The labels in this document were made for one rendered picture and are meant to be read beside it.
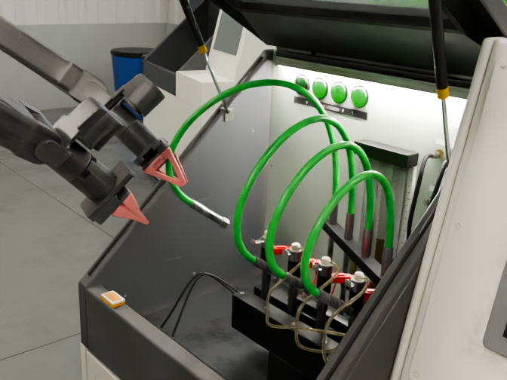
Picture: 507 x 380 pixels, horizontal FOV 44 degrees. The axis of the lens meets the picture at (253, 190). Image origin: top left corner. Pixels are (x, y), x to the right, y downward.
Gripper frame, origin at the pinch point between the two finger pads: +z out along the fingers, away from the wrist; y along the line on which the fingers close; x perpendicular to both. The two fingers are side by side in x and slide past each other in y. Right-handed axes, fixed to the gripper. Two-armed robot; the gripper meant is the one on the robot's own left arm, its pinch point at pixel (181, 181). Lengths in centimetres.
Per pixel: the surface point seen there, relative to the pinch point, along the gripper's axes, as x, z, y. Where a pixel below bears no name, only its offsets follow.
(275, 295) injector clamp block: 4.1, 31.1, 5.7
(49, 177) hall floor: 130, -95, 387
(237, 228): -3.4, 13.4, -16.8
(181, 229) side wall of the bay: 12.3, 7.2, 26.1
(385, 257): -18.2, 37.1, -11.4
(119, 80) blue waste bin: 53, -155, 597
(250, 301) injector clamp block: 8.3, 27.6, 2.6
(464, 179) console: -35, 32, -28
